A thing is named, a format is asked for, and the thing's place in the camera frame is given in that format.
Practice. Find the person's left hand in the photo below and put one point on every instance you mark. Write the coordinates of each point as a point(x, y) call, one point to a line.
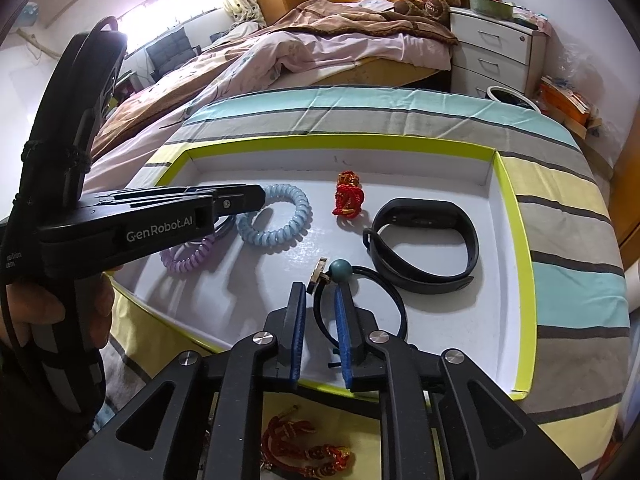
point(37, 310)

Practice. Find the brown blanket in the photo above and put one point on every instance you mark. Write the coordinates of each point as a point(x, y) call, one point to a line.
point(340, 15)

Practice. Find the person's left forearm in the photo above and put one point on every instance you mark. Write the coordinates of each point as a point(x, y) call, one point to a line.
point(30, 420)

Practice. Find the red and gold knot ornament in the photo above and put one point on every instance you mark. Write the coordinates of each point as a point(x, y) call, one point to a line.
point(347, 200)

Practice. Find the brown teddy bear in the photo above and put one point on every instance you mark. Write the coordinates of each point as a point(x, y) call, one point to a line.
point(432, 2)

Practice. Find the pile of books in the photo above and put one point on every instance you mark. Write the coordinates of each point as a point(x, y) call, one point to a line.
point(570, 105)

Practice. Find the orange wooden wardrobe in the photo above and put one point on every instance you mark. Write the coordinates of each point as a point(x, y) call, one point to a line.
point(627, 195)

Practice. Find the black fitness band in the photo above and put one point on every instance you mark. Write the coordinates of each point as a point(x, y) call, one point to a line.
point(465, 245)

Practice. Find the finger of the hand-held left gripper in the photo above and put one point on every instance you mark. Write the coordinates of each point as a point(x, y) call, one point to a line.
point(240, 200)

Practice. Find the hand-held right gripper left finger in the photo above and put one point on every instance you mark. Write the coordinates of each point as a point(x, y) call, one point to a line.
point(297, 330)

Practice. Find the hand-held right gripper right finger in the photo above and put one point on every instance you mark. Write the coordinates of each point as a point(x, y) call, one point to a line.
point(345, 340)

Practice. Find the yellow-green cardboard box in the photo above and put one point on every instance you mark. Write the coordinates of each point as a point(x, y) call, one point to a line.
point(450, 320)

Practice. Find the black chair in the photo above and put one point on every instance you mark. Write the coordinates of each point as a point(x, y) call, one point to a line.
point(170, 52)

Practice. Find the white nightstand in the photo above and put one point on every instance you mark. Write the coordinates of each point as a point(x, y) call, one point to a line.
point(495, 50)

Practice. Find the bed with pink duvet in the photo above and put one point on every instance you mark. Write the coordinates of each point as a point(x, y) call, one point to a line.
point(300, 55)

